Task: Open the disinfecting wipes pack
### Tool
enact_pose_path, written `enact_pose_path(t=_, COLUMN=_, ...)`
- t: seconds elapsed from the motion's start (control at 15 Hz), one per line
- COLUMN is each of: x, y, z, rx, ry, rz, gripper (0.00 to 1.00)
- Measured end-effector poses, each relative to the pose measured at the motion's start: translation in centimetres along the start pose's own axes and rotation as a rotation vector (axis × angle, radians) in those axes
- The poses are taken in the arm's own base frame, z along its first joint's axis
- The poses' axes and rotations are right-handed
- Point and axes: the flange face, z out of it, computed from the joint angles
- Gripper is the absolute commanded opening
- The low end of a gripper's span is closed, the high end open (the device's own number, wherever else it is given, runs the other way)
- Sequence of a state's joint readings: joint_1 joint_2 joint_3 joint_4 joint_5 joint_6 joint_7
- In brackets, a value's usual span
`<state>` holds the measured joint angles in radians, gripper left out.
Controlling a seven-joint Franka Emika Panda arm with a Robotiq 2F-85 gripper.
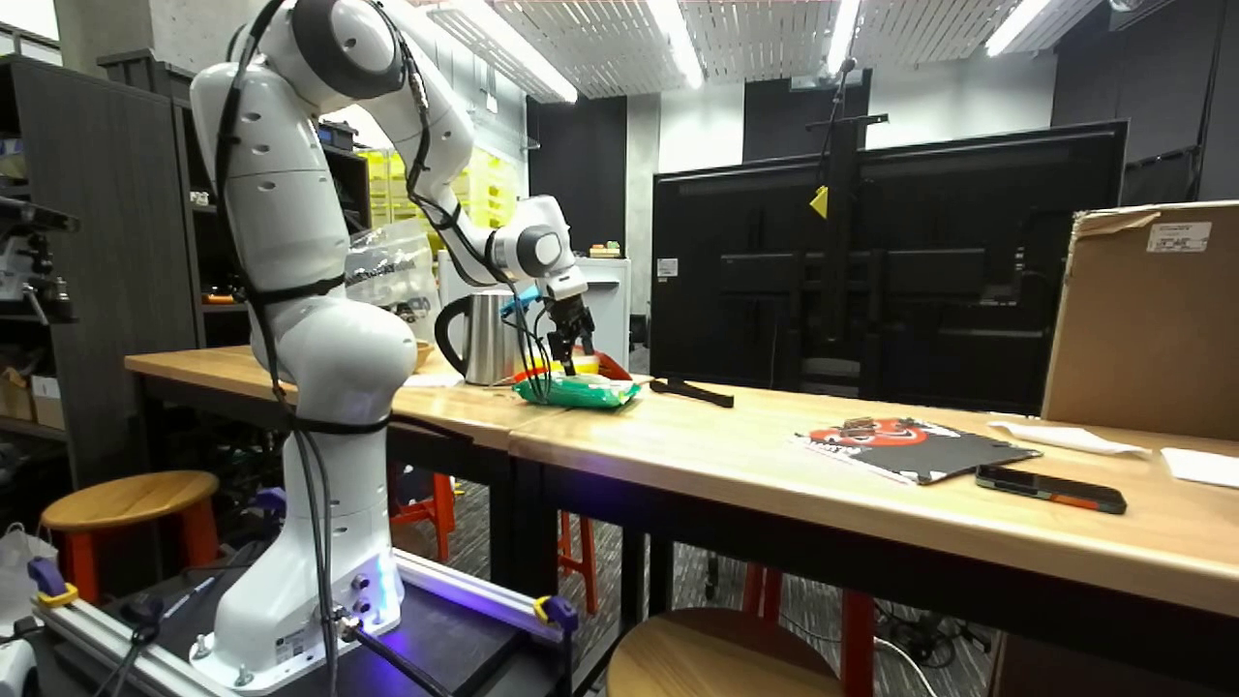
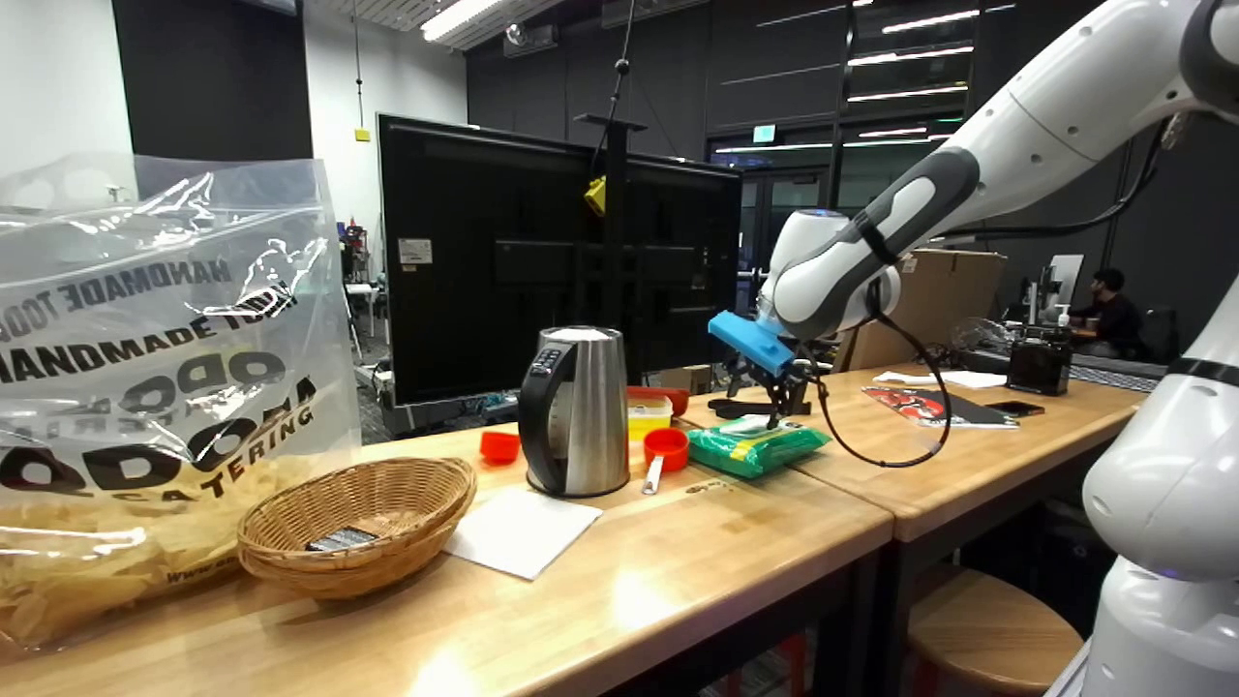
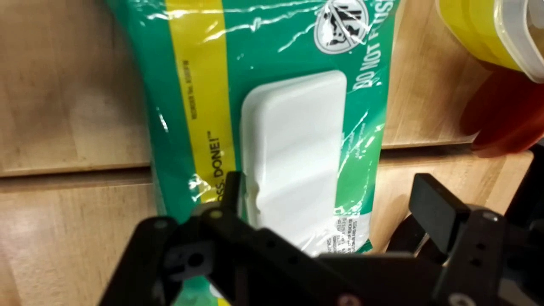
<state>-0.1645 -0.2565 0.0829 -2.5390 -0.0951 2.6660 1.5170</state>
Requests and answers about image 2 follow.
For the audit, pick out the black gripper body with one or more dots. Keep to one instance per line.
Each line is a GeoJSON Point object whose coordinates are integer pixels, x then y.
{"type": "Point", "coordinates": [794, 372]}

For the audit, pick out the green disinfecting wipes pack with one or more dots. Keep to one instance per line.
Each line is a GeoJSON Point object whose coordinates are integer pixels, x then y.
{"type": "Point", "coordinates": [757, 450]}

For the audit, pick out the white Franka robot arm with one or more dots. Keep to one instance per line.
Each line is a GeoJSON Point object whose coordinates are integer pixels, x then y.
{"type": "Point", "coordinates": [1032, 141]}

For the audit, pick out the black marker pen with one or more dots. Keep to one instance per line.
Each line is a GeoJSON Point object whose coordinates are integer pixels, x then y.
{"type": "Point", "coordinates": [738, 409]}

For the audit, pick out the red measuring cup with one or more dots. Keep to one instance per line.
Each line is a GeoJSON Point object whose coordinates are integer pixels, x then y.
{"type": "Point", "coordinates": [669, 445]}

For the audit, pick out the red and black magazine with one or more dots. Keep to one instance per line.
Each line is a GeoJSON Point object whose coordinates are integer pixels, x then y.
{"type": "Point", "coordinates": [922, 404]}

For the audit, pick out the yellow lidded plastic container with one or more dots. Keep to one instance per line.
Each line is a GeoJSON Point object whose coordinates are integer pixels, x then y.
{"type": "Point", "coordinates": [648, 425]}

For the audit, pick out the white paper sheet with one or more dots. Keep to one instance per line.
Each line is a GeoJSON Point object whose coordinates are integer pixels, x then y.
{"type": "Point", "coordinates": [952, 381]}

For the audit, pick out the brown cardboard box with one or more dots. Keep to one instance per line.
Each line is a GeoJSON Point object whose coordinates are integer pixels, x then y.
{"type": "Point", "coordinates": [943, 303]}

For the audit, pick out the black smartphone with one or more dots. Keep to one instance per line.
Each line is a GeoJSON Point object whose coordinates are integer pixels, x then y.
{"type": "Point", "coordinates": [1015, 409]}

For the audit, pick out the yellow monitor tag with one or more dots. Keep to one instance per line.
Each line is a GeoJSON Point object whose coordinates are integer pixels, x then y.
{"type": "Point", "coordinates": [598, 194]}

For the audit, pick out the small red cap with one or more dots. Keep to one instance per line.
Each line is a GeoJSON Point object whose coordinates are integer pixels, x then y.
{"type": "Point", "coordinates": [503, 445]}

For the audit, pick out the white paper napkin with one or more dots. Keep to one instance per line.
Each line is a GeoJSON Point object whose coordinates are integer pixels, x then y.
{"type": "Point", "coordinates": [526, 530]}

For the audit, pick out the wooden stool orange legs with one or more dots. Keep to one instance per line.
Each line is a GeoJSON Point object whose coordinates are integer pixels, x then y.
{"type": "Point", "coordinates": [989, 634]}

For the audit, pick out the large black monitor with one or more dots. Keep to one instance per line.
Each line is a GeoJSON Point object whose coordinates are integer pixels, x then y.
{"type": "Point", "coordinates": [517, 258]}

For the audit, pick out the seated person in black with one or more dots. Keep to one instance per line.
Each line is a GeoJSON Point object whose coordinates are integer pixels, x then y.
{"type": "Point", "coordinates": [1111, 315]}

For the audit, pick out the wicker basket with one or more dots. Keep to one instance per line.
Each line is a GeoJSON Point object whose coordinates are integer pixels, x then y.
{"type": "Point", "coordinates": [354, 528]}

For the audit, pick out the small dark packet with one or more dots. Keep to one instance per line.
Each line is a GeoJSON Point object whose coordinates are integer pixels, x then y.
{"type": "Point", "coordinates": [341, 538]}

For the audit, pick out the ceiling light strip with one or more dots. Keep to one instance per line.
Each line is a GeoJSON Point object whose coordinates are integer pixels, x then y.
{"type": "Point", "coordinates": [459, 15]}

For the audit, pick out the clear printed plastic bag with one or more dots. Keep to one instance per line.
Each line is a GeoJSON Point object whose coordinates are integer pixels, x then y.
{"type": "Point", "coordinates": [155, 387]}

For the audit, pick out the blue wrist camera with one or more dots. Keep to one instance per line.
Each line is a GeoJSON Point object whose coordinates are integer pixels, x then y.
{"type": "Point", "coordinates": [752, 343]}

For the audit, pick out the black camera bag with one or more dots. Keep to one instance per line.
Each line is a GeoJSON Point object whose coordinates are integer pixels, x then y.
{"type": "Point", "coordinates": [1038, 363]}

